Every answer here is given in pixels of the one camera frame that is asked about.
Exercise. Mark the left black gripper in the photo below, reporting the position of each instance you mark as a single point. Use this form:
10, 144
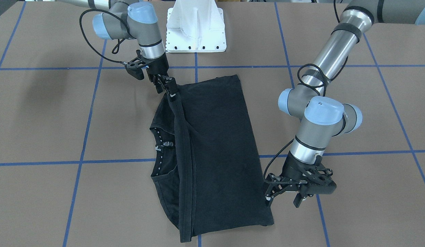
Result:
290, 170

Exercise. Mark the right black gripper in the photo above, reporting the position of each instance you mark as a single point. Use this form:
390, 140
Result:
160, 66

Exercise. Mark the black graphic t-shirt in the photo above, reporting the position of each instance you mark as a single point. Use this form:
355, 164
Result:
207, 172

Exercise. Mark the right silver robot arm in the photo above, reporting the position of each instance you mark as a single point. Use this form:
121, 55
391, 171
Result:
134, 19

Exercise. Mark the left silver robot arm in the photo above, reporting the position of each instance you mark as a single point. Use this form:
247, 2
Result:
322, 117

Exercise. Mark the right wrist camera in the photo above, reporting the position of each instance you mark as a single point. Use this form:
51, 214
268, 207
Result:
134, 68

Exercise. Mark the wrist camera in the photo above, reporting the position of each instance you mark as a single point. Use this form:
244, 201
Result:
318, 180
134, 68

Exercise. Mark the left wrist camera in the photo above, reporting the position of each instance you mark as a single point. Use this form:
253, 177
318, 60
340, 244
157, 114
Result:
318, 180

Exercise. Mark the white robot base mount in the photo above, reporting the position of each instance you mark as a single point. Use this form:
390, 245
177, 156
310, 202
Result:
195, 26

